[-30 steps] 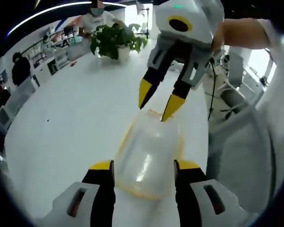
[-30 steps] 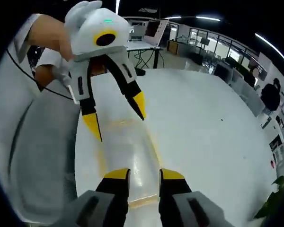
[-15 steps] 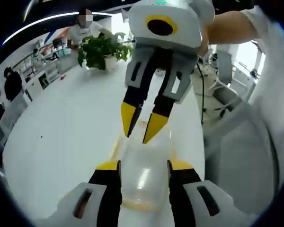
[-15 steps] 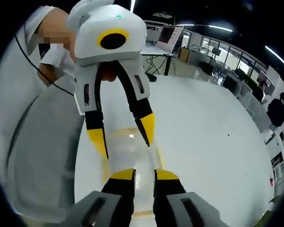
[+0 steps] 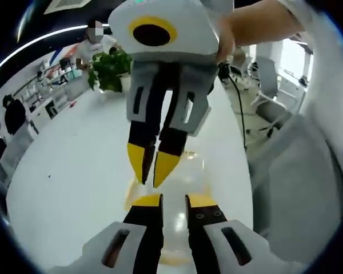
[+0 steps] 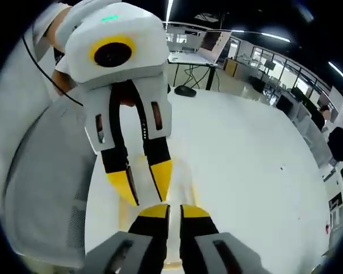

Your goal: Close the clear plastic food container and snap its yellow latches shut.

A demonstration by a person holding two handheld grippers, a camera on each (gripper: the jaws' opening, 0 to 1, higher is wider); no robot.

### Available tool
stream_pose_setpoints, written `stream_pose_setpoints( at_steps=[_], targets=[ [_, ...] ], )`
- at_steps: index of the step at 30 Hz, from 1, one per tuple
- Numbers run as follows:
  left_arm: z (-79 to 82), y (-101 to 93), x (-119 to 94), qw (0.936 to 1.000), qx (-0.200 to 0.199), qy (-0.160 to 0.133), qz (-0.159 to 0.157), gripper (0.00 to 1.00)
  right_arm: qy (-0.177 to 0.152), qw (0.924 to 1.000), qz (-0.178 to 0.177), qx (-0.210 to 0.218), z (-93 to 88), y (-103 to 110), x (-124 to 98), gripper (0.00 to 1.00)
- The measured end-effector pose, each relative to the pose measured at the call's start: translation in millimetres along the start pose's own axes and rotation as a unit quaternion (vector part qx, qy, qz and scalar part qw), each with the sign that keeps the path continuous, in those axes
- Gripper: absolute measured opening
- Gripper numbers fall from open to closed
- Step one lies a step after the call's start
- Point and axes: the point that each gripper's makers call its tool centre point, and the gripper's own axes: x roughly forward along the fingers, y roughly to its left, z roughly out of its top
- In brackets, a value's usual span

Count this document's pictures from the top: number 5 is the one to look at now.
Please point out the green potted plant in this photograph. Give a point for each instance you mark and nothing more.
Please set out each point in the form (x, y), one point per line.
(110, 70)

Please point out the clear plastic food container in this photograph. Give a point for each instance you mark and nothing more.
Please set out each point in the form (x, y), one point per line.
(174, 217)

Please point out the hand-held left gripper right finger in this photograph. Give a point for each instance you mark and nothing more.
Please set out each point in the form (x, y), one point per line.
(214, 242)

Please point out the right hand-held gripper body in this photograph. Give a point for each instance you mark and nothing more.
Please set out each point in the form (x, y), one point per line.
(188, 37)

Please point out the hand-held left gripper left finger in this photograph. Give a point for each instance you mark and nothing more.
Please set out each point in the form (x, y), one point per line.
(123, 242)

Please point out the grey office chair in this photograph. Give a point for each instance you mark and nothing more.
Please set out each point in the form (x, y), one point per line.
(243, 70)
(270, 97)

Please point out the white shelf unit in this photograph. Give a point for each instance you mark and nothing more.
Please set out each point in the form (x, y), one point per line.
(45, 94)

